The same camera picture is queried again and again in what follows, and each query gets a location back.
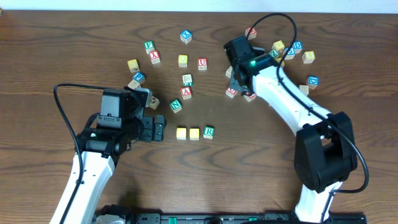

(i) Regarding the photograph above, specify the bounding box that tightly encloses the green R block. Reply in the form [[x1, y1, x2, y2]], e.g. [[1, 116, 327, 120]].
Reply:
[[203, 126, 215, 139]]

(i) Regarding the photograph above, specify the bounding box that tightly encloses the red u block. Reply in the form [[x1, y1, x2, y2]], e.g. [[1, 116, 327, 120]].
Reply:
[[226, 87, 238, 98], [198, 58, 208, 71]]

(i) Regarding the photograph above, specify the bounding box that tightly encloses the red U block lower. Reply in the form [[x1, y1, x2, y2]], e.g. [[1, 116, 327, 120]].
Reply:
[[226, 87, 238, 98]]

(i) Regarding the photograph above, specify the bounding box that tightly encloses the white face picture block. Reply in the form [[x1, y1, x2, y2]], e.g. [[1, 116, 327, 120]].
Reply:
[[149, 96, 160, 110]]

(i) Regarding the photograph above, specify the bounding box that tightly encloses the yellow block upper right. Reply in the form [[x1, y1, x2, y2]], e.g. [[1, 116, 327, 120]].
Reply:
[[272, 40, 285, 53]]

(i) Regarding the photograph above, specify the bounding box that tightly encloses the white block right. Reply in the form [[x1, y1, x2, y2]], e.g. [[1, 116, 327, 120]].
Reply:
[[299, 85, 309, 96]]

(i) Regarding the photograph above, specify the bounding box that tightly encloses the blue D block right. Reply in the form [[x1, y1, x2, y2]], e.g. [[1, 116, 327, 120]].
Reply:
[[306, 76, 319, 89]]

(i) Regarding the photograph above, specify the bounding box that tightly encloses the red U block upper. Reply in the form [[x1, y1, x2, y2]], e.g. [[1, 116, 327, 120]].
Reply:
[[198, 58, 208, 71]]

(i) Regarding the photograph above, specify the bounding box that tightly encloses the yellow block below Z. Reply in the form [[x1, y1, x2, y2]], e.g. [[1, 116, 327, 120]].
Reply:
[[274, 57, 285, 68]]

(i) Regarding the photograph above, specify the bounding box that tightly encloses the yellow block far left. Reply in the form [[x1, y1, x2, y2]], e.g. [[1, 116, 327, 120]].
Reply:
[[127, 59, 140, 73]]

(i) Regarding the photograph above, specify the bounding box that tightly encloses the green Z block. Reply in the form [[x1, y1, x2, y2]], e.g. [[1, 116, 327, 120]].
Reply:
[[269, 50, 279, 58]]

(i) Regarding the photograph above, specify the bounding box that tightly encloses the blue P block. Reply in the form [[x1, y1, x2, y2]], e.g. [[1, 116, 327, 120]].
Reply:
[[132, 72, 146, 84]]

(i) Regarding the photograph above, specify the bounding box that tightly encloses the green N block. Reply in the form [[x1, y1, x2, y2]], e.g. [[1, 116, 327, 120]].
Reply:
[[170, 99, 182, 113]]

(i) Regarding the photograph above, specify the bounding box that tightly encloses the yellow C block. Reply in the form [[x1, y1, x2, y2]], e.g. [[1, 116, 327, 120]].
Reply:
[[176, 128, 187, 140]]

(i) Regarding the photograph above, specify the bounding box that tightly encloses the blue 5 block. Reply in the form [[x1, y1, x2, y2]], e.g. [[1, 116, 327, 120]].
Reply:
[[284, 47, 295, 60]]

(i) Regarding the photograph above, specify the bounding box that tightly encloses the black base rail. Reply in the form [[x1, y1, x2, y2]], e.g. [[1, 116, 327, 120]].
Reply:
[[93, 205, 367, 224]]

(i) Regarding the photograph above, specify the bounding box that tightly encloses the blue D block upper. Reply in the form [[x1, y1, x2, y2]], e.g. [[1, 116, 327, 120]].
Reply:
[[293, 41, 303, 54]]

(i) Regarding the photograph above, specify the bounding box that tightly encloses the green F block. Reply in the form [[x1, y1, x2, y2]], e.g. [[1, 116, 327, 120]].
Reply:
[[144, 40, 155, 54]]

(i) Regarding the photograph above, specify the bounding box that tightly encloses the white red block left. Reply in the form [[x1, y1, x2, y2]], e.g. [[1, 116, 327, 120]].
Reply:
[[127, 80, 141, 90]]

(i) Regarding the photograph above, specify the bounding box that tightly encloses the red block top right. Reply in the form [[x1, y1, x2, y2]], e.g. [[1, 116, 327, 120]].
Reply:
[[245, 28, 257, 40]]

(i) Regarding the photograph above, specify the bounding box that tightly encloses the white green picture block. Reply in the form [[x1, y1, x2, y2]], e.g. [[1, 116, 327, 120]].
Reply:
[[182, 74, 193, 86]]

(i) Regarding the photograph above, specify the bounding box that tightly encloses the blue X block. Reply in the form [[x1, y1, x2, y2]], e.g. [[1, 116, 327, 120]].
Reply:
[[180, 30, 192, 44]]

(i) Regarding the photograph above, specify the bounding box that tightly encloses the yellow block upper middle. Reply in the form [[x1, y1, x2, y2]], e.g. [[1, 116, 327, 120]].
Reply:
[[178, 55, 188, 67]]

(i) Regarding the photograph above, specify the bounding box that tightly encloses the red E block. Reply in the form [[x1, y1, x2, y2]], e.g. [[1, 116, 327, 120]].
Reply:
[[243, 92, 257, 102]]

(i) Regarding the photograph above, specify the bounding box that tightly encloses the blue d block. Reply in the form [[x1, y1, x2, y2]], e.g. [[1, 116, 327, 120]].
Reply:
[[293, 41, 303, 54], [306, 76, 319, 89]]

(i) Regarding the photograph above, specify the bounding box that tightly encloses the white picture block middle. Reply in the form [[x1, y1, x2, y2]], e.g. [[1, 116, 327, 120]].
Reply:
[[225, 66, 233, 78]]

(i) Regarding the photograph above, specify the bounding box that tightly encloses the yellow 8 block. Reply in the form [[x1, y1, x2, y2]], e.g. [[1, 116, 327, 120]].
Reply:
[[302, 51, 315, 64]]

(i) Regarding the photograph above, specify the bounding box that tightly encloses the red A block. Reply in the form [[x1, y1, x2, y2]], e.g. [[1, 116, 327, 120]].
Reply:
[[180, 86, 192, 100]]

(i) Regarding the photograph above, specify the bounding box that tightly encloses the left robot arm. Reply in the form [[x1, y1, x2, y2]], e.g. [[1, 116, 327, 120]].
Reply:
[[51, 87, 167, 223]]

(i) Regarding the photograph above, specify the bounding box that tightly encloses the red Y block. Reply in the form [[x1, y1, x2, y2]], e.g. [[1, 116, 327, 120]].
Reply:
[[149, 50, 160, 64]]

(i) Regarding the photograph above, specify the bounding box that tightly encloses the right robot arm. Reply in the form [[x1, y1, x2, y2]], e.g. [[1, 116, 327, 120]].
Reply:
[[224, 36, 358, 223]]

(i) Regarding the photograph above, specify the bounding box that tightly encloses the yellow O block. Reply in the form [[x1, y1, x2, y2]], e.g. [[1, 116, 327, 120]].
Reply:
[[189, 128, 200, 141]]

